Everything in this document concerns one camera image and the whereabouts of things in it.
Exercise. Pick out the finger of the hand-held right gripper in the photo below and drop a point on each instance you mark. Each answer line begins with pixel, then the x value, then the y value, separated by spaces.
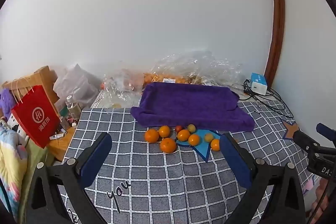
pixel 304 139
pixel 325 130

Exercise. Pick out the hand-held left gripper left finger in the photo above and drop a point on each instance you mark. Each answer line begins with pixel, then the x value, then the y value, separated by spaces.
pixel 95 158

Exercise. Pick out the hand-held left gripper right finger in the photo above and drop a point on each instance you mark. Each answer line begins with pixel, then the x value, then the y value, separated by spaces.
pixel 236 161

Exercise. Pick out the orange mandarin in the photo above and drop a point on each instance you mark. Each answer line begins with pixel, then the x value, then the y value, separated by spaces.
pixel 194 139
pixel 215 144
pixel 164 131
pixel 151 135
pixel 183 135
pixel 168 145

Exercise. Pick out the yellow-green round fruit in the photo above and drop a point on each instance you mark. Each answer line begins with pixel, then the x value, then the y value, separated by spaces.
pixel 209 138
pixel 191 128

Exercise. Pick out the purple towel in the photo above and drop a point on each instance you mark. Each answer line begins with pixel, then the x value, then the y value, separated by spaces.
pixel 189 106

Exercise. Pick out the person's right hand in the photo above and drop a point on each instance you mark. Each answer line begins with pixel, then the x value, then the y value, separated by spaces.
pixel 319 200

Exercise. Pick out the wooden nightstand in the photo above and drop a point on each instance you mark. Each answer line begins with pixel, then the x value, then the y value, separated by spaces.
pixel 61 146

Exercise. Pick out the clear plastic bottle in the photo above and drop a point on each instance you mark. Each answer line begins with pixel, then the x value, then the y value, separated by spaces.
pixel 72 107

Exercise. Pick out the grey plaid bed sheet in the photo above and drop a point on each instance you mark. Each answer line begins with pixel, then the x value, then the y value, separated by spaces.
pixel 157 174

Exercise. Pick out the small red fruit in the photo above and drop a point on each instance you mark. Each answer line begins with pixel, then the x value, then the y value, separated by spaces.
pixel 179 128

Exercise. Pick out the white and blue box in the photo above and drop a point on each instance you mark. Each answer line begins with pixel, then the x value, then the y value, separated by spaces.
pixel 258 83

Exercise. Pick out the red paper bag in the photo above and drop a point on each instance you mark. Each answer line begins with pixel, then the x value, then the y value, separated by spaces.
pixel 36 113

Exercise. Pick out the crumpled clear plastic bag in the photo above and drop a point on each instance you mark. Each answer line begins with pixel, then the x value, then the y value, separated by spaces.
pixel 120 87

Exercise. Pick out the grey plastic bag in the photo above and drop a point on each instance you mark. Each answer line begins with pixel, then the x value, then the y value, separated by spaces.
pixel 76 82

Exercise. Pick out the white power strip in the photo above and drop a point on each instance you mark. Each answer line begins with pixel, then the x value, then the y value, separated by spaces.
pixel 17 127

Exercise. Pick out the pastel blanket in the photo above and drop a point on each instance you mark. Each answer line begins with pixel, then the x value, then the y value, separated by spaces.
pixel 10 161

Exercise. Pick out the purple plush cloth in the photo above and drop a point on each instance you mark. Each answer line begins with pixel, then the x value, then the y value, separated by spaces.
pixel 6 103

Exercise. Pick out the clear plastic bag of oranges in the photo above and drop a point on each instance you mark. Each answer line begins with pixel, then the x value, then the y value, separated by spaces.
pixel 183 66

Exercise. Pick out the brown wooden door frame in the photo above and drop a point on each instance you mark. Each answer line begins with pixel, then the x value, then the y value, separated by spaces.
pixel 277 16

